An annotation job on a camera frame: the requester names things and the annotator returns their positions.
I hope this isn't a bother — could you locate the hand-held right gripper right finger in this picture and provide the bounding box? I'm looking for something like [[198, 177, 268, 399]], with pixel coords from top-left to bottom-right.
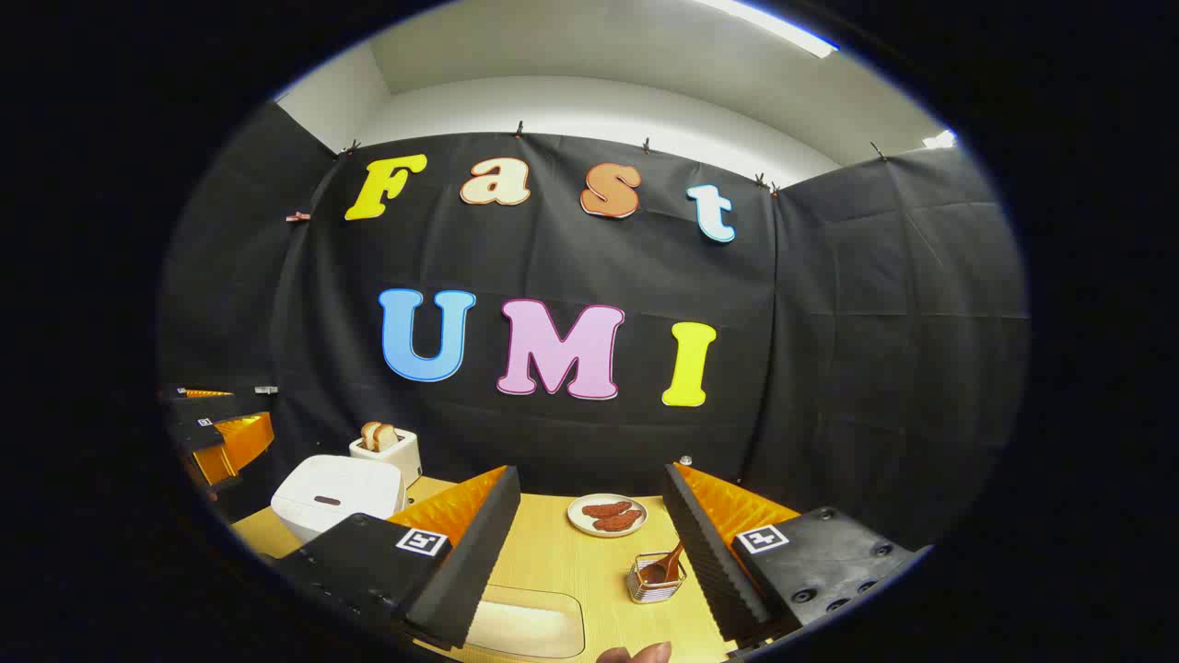
[[661, 462, 931, 646]]

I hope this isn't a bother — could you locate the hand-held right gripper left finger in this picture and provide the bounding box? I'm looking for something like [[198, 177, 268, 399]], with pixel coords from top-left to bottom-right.
[[276, 465, 521, 650]]

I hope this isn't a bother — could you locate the brown wooden spoon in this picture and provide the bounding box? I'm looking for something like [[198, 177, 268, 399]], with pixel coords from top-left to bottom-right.
[[642, 539, 687, 586]]

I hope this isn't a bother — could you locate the wire chopstick holder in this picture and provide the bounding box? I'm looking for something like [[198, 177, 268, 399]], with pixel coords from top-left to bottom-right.
[[626, 551, 688, 605]]

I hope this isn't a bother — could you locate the white rice cooker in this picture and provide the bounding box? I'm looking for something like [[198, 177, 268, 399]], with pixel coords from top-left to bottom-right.
[[270, 454, 407, 542]]

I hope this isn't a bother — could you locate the white round plate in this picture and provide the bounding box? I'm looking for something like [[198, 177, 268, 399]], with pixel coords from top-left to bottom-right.
[[566, 494, 648, 538]]

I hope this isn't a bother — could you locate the white toaster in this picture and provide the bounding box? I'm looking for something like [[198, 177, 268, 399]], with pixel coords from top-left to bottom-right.
[[349, 428, 423, 489]]

